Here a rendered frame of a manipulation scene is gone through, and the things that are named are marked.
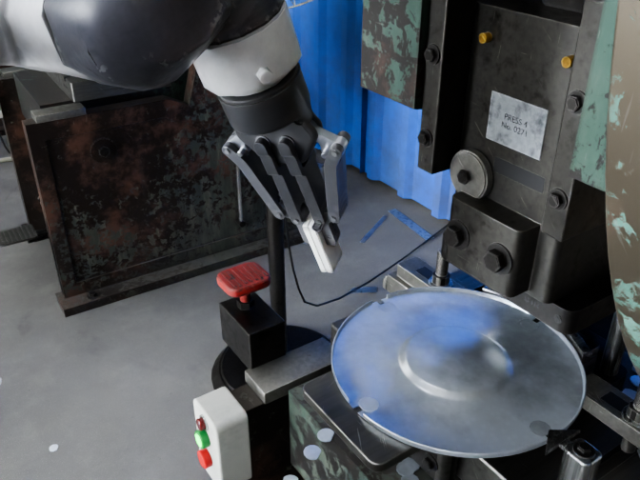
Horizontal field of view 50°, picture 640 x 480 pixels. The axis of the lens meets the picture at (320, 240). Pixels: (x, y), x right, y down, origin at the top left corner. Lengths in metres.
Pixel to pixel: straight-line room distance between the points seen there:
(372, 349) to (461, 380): 0.11
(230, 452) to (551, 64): 0.66
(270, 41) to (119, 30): 0.13
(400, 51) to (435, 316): 0.34
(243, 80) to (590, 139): 0.28
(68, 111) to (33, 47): 1.56
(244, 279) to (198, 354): 1.09
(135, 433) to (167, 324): 0.45
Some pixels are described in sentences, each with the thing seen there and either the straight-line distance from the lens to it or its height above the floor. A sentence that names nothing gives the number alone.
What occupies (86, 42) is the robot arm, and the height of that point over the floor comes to 1.20.
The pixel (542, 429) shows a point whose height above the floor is 0.78.
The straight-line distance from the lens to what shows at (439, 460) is 0.84.
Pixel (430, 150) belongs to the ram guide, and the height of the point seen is 1.02.
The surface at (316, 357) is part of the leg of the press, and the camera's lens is 1.03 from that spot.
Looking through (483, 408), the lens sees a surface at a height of 0.78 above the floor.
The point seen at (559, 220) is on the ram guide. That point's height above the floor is 1.01.
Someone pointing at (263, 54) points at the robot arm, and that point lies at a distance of 0.54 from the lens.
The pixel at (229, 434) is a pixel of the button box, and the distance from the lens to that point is 0.98.
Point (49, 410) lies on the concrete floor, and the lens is 2.00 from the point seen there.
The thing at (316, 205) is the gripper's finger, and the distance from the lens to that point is 0.66.
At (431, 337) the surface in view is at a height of 0.79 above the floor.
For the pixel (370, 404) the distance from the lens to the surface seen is 0.76.
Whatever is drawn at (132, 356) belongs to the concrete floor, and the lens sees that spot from 2.10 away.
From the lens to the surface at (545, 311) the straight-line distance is 0.77.
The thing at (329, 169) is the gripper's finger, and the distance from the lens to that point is 0.62.
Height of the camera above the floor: 1.31
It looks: 31 degrees down
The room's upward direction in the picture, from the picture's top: straight up
